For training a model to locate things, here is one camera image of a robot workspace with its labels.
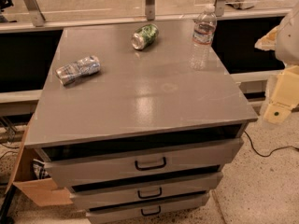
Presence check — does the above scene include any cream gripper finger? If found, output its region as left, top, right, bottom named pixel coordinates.
left=263, top=65, right=299, bottom=124

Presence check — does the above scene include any silver blue redbull can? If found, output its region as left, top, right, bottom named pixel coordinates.
left=55, top=55, right=100, bottom=86

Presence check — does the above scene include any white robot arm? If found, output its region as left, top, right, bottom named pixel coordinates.
left=263, top=4, right=299, bottom=124

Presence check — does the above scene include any green soda can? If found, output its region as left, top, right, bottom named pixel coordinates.
left=131, top=23, right=159, bottom=50

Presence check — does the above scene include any clear plastic water bottle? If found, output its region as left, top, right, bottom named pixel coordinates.
left=191, top=4, right=217, bottom=70

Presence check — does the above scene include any grey drawer cabinet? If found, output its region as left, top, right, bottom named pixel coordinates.
left=25, top=21, right=256, bottom=214

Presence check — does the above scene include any bottom grey drawer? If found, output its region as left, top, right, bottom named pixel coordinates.
left=86, top=192, right=209, bottom=224

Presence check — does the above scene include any grey drawer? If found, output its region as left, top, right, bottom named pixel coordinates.
left=70, top=172, right=223, bottom=209
left=86, top=192, right=209, bottom=224
left=45, top=138, right=243, bottom=187

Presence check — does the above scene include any middle grey drawer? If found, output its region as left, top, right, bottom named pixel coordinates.
left=70, top=172, right=223, bottom=209

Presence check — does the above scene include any top grey drawer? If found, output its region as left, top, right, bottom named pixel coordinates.
left=45, top=138, right=243, bottom=187

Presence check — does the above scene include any brown cardboard box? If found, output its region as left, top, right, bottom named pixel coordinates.
left=6, top=124, right=72, bottom=206

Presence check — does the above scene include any black power cable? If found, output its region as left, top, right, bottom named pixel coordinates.
left=243, top=130, right=299, bottom=158

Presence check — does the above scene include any grey metal center post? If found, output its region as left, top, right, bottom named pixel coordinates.
left=145, top=0, right=155, bottom=21

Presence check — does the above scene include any grey metal railing post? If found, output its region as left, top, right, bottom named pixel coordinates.
left=23, top=0, right=46, bottom=27

